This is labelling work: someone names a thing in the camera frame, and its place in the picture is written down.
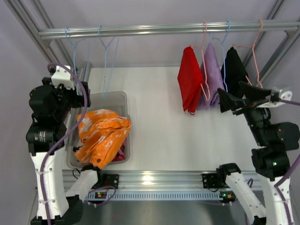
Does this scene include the orange white trousers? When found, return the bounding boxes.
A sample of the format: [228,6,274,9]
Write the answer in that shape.
[75,109,131,169]

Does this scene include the pink camouflage trousers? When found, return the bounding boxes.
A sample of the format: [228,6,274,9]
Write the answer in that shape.
[111,138,130,164]

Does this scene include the light blue wire hanger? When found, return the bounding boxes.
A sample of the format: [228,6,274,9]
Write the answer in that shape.
[64,26,91,74]

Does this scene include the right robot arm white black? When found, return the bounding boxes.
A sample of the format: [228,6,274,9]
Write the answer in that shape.
[217,82,300,225]

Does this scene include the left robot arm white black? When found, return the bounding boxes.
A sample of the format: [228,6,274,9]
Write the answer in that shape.
[26,77,101,225]

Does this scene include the pink hanger under red trousers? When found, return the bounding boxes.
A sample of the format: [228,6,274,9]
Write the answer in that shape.
[190,20,211,102]

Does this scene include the lilac trousers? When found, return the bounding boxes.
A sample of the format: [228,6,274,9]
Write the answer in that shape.
[197,43,224,110]

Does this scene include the red trousers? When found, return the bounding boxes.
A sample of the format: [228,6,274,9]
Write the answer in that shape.
[177,46,204,115]

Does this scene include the pink hanger under black trousers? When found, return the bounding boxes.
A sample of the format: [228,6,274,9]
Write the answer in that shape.
[232,18,265,90]

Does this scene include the blue hanger under lilac trousers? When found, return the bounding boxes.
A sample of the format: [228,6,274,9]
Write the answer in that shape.
[212,20,231,92]

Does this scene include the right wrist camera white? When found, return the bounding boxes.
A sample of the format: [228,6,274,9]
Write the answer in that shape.
[257,87,293,108]

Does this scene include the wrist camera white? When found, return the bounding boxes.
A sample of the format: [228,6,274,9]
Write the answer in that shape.
[257,87,293,108]
[51,66,75,90]

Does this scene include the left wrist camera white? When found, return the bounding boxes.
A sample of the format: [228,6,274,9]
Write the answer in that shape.
[51,66,75,90]

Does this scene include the right aluminium frame post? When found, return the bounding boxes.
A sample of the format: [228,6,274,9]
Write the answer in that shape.
[243,0,300,87]

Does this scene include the aluminium frame post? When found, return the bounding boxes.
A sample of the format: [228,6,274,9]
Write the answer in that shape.
[243,0,300,87]
[4,0,92,98]

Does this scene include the aluminium hanging rail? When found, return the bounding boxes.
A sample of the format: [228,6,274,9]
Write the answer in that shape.
[38,19,300,40]

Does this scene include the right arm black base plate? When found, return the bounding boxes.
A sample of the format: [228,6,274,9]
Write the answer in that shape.
[202,172,227,189]

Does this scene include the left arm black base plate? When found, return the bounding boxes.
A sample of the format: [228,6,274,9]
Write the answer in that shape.
[93,174,119,189]

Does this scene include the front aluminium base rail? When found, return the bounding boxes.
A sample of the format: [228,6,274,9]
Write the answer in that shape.
[60,170,265,190]

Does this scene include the left aluminium frame post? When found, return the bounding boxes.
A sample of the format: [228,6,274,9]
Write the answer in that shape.
[4,0,92,98]

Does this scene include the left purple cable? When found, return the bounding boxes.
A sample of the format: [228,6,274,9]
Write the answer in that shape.
[39,62,117,225]

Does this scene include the grey slotted cable duct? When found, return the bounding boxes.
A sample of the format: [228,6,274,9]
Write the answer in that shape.
[85,190,223,201]

